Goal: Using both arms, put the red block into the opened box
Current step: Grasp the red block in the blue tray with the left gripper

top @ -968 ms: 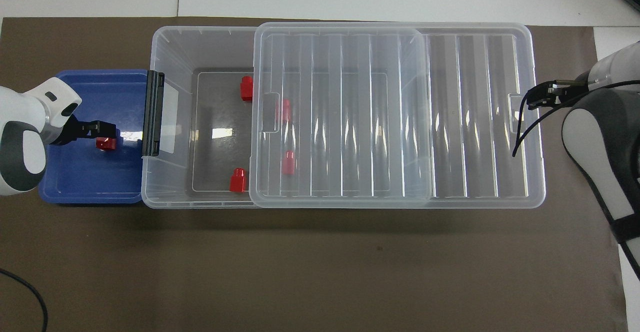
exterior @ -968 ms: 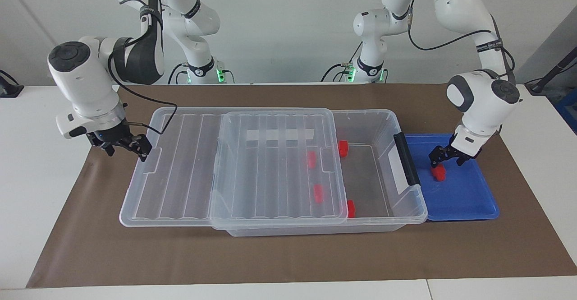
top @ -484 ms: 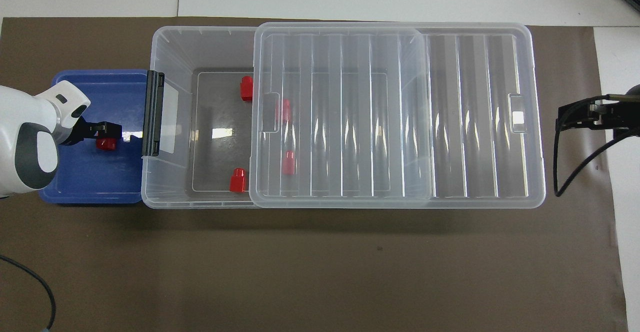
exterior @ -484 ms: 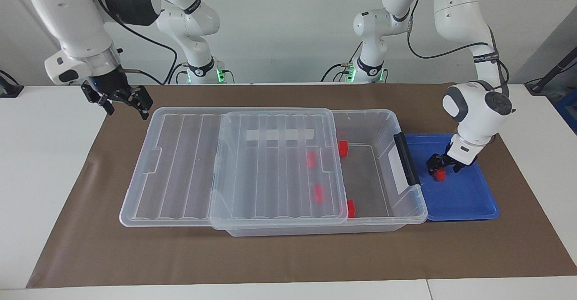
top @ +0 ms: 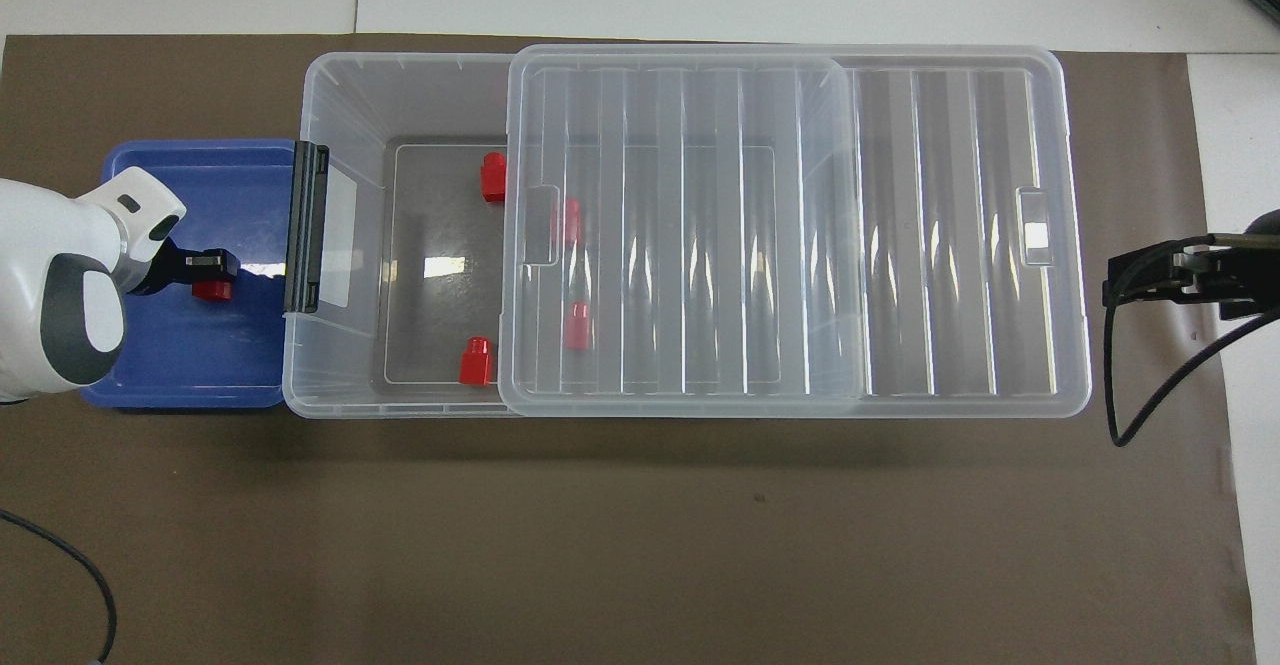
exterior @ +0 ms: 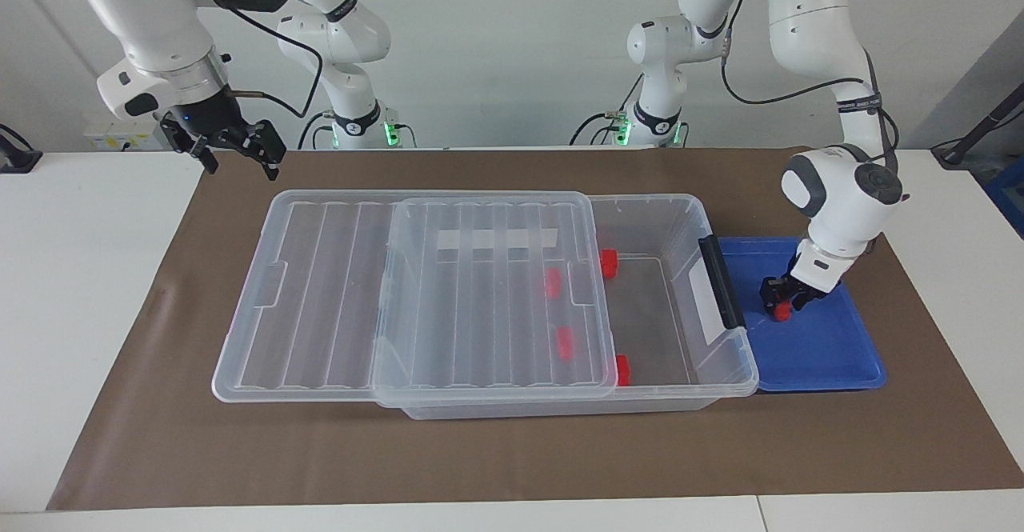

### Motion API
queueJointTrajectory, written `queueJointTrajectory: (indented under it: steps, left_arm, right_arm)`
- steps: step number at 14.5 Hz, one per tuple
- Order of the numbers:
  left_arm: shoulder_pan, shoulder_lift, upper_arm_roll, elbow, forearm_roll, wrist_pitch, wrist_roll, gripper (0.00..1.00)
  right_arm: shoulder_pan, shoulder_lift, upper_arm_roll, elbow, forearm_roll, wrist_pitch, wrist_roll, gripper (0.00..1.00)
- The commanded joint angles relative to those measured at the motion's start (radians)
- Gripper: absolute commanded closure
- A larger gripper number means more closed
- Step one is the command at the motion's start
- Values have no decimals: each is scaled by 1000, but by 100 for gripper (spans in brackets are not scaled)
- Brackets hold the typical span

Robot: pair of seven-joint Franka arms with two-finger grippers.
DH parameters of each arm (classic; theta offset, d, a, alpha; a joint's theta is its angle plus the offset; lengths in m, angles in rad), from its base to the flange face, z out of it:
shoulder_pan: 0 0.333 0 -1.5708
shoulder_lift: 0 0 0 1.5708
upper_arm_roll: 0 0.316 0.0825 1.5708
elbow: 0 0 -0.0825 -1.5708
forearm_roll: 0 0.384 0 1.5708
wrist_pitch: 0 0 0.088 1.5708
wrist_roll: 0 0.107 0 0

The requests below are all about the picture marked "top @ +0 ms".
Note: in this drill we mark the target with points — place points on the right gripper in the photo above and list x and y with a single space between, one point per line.
1255 275

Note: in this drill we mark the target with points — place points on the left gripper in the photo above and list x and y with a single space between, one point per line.
157 269

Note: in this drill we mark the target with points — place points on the red block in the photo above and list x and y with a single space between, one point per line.
577 326
476 362
212 292
493 177
571 222

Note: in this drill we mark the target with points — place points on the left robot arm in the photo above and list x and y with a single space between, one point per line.
50 245

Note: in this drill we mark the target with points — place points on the black box latch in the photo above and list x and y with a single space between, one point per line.
305 230

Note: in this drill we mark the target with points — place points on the clear plastic storage box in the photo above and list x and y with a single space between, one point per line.
420 105

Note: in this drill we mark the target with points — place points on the clear plastic box lid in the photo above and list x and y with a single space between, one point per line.
900 245

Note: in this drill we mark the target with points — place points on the blue plastic tray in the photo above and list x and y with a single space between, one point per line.
200 355

